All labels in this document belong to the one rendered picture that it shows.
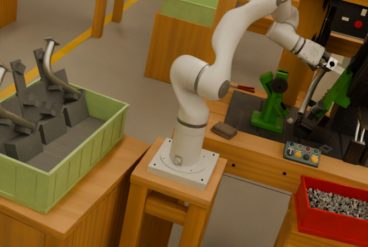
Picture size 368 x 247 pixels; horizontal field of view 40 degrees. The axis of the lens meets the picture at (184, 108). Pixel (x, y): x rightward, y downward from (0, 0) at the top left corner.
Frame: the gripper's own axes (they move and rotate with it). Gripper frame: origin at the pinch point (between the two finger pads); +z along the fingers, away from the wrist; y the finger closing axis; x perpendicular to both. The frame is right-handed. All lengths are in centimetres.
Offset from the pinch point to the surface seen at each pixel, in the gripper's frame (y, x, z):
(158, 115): -12, 198, -46
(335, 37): 26.5, 20.6, 3.5
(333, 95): -13.1, -3.4, 6.9
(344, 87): -9.4, -7.7, 8.7
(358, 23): 23.6, -4.2, 2.8
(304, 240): -79, -21, 15
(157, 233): -100, 48, -24
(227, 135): -52, 5, -24
